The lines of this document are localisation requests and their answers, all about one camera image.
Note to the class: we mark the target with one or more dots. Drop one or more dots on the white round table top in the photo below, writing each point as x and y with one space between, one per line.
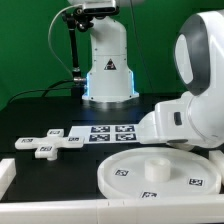
157 172

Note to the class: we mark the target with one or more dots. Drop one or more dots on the white right border block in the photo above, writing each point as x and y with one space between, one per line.
217 158

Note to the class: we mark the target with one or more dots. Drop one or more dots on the white cross-shaped table base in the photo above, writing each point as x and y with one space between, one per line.
47 147

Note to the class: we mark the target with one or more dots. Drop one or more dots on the white left border block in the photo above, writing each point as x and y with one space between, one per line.
7 174

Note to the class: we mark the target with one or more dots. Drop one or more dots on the white fiducial marker sheet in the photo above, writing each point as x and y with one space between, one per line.
99 134

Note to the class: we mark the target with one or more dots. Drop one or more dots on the grey camera on mount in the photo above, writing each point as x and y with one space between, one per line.
100 7

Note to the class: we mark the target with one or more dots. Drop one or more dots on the white front border rail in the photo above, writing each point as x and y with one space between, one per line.
172 210

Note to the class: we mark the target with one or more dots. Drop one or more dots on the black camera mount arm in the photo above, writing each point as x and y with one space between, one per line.
76 21

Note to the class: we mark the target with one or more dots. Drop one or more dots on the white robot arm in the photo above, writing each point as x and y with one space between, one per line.
194 119

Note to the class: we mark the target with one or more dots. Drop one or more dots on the white border block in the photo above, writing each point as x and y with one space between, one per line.
217 158
7 174

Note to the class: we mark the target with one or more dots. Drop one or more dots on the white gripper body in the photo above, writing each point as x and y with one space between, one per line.
167 123

